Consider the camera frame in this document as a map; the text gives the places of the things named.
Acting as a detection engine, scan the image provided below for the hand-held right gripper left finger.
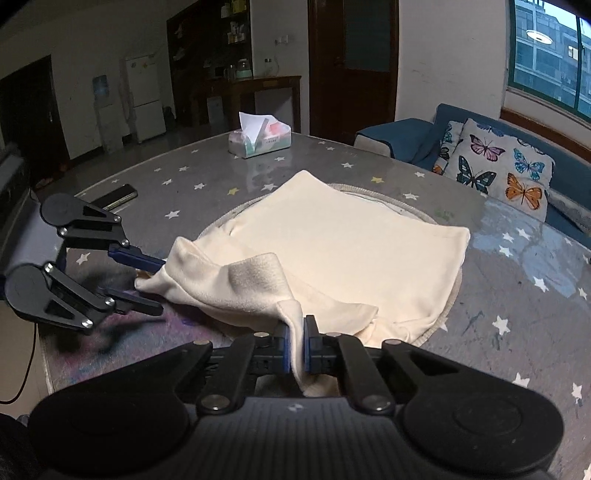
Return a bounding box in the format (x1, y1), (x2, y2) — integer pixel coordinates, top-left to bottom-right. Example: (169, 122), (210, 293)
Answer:
(106, 323), (293, 415)

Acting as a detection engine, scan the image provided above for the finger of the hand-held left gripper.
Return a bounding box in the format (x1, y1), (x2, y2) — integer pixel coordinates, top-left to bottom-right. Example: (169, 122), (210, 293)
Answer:
(58, 200), (165, 273)
(44, 263), (163, 334)

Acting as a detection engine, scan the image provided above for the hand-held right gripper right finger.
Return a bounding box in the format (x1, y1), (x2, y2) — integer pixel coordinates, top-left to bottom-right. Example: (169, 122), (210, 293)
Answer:
(302, 315), (490, 415)

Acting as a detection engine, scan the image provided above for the cream hoodie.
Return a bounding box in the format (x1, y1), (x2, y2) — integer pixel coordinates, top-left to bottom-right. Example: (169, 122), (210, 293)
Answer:
(135, 170), (472, 398)

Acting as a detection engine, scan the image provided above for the black smartphone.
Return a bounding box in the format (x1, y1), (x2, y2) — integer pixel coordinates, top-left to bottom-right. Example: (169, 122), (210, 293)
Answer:
(90, 184), (138, 210)

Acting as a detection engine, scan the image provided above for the white water dispenser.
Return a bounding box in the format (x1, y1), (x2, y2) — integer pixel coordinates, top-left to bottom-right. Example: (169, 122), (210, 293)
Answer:
(92, 74), (123, 153)

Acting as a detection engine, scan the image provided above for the white refrigerator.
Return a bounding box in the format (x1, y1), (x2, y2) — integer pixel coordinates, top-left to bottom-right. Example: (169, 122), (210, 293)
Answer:
(122, 53), (167, 144)

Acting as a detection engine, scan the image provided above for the dark wooden cabinet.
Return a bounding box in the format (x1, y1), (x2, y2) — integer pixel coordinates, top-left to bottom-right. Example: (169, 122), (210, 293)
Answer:
(167, 0), (252, 127)

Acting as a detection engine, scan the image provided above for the white tissue box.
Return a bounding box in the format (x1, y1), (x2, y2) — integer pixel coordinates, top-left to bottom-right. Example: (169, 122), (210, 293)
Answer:
(228, 112), (293, 160)

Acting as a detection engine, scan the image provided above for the grey star tablecloth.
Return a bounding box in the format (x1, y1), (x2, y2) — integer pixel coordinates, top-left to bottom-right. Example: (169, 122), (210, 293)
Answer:
(37, 131), (591, 480)

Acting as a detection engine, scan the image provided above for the wooden side table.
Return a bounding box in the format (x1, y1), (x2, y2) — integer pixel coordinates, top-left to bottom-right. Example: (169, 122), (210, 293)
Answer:
(191, 76), (302, 134)

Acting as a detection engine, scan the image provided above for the blue sofa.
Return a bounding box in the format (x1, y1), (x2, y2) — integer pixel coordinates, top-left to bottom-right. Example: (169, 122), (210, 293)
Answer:
(355, 103), (591, 250)

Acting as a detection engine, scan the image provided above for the small butterfly print pillow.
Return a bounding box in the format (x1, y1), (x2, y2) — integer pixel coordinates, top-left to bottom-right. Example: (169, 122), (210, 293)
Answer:
(433, 121), (465, 176)

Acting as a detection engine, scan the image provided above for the dark wooden door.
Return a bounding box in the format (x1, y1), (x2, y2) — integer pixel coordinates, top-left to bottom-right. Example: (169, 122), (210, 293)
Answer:
(308, 0), (400, 144)

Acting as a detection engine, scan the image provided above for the large butterfly print pillow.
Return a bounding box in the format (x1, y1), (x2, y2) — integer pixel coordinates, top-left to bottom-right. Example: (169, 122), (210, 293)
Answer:
(455, 119), (555, 222)

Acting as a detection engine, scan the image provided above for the green framed window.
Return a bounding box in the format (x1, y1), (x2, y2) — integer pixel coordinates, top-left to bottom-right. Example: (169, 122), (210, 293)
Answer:
(507, 0), (591, 114)

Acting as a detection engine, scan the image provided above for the black cable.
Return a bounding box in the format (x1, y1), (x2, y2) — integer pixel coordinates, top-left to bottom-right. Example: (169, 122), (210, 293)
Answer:
(0, 318), (40, 406)

